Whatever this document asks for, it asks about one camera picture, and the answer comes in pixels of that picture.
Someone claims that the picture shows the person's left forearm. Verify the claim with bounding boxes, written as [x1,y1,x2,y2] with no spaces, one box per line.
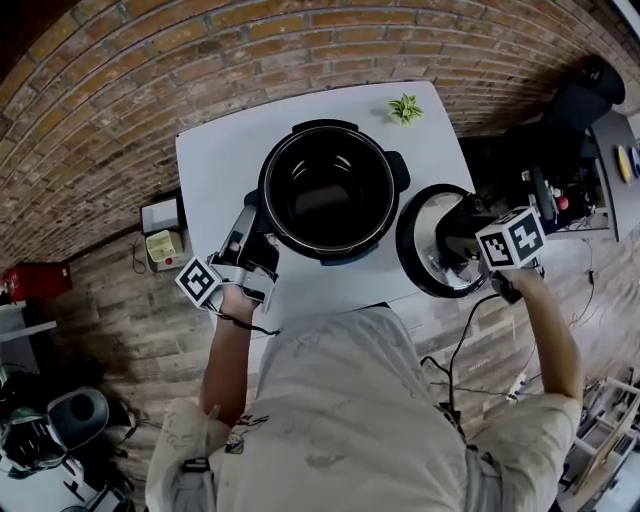
[199,312,257,429]

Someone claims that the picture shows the white drawer cabinet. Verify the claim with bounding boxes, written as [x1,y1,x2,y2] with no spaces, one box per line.
[139,194,189,274]

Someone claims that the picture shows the black pressure cooker pot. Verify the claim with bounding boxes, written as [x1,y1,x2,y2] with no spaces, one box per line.
[243,118,411,267]

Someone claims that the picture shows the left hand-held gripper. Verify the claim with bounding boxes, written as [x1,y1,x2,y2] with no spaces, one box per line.
[174,204,282,315]

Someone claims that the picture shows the black wrist strap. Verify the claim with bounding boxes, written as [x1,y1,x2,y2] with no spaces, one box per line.
[213,307,281,337]

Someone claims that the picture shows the white table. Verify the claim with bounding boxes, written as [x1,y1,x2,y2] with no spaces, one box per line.
[174,81,477,342]

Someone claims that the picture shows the grey shoulder strap with buckle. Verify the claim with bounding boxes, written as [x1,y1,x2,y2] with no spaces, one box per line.
[172,457,219,512]
[464,447,501,512]

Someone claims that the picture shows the red metal box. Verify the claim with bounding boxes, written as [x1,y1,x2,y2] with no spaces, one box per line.
[2,262,74,304]

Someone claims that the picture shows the person's right forearm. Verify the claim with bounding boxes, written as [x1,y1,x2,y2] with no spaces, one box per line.
[508,269,586,401]

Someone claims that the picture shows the white wooden rack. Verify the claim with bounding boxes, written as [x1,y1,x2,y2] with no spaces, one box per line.
[564,369,640,501]

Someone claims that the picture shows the yellow round plate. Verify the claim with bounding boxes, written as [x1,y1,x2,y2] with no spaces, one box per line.
[616,144,634,184]

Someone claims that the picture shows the black desk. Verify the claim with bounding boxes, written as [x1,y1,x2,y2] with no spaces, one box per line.
[588,108,640,242]

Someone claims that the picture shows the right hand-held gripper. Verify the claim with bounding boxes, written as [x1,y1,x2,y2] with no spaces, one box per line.
[434,205,546,305]

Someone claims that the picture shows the small green plant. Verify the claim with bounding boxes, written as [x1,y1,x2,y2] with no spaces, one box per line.
[387,93,425,128]

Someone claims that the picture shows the black pressure cooker lid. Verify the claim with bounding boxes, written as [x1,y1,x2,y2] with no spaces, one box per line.
[394,183,494,300]

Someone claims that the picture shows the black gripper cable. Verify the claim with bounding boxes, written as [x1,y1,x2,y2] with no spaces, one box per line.
[419,292,501,416]

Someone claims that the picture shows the black cart with bottles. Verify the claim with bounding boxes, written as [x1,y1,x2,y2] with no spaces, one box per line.
[519,164,615,236]

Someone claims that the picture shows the person's beige shirt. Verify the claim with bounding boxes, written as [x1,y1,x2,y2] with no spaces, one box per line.
[144,305,585,512]

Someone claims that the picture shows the white desk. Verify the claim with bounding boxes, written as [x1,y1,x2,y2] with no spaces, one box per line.
[0,302,59,346]

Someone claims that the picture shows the person's left hand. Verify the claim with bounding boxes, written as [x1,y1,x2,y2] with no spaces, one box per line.
[218,281,263,322]

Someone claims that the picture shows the cream box with red button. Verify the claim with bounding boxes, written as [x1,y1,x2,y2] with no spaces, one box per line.
[144,229,184,274]

